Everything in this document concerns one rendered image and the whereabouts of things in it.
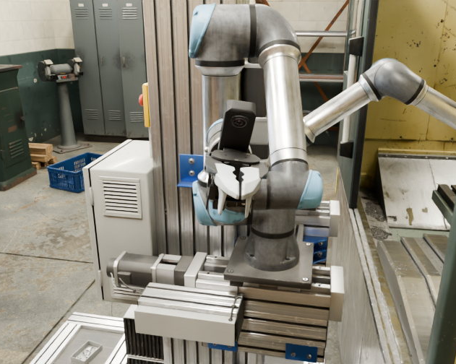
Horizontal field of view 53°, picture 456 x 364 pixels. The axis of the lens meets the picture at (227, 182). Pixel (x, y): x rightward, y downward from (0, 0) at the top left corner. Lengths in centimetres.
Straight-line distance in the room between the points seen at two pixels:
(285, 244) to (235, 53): 50
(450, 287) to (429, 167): 208
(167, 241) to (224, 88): 61
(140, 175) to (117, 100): 494
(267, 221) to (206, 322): 29
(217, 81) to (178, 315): 58
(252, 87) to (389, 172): 162
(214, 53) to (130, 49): 502
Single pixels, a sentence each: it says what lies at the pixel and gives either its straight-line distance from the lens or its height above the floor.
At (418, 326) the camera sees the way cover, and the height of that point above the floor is 72.
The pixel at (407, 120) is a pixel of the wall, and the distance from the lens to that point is 289.
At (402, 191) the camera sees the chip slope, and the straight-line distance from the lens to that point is 273.
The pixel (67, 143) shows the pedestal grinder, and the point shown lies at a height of 8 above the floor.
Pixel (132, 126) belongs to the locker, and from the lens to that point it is 620.
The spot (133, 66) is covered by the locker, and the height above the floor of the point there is 104.
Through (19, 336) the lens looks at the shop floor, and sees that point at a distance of 289.
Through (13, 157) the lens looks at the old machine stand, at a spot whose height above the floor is 28.
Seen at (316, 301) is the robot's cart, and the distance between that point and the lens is 126.
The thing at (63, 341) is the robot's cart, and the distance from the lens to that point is 241.
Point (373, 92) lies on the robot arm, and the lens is 173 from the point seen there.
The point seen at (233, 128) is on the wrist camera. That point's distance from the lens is 68.
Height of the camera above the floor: 166
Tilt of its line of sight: 20 degrees down
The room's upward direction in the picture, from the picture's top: straight up
